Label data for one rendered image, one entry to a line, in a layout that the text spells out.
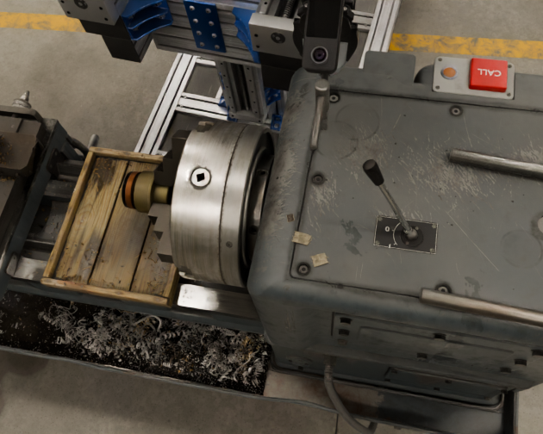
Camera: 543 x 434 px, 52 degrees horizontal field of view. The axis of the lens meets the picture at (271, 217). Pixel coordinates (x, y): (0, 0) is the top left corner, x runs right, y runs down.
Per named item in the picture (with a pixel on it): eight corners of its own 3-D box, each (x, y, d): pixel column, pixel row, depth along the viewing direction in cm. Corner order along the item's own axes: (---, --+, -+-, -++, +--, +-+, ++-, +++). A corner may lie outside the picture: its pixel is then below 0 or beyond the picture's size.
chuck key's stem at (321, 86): (328, 132, 93) (328, 90, 83) (315, 131, 94) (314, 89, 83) (330, 121, 94) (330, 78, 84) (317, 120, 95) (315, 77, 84)
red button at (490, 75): (504, 67, 97) (508, 59, 95) (503, 96, 95) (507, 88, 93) (469, 64, 98) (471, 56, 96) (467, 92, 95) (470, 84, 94)
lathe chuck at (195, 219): (265, 158, 127) (243, 95, 97) (240, 293, 120) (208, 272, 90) (227, 152, 129) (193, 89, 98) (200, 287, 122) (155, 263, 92)
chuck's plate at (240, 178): (280, 159, 127) (262, 97, 97) (256, 295, 120) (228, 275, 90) (265, 158, 127) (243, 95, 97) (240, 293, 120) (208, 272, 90)
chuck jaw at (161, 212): (206, 207, 106) (190, 264, 101) (210, 220, 110) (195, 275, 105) (151, 200, 108) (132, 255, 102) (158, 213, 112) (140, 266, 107)
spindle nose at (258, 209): (287, 176, 120) (277, 139, 100) (271, 270, 116) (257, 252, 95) (274, 174, 121) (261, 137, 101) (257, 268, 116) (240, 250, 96)
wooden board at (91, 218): (209, 169, 138) (205, 160, 134) (171, 309, 124) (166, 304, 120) (96, 154, 142) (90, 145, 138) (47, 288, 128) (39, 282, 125)
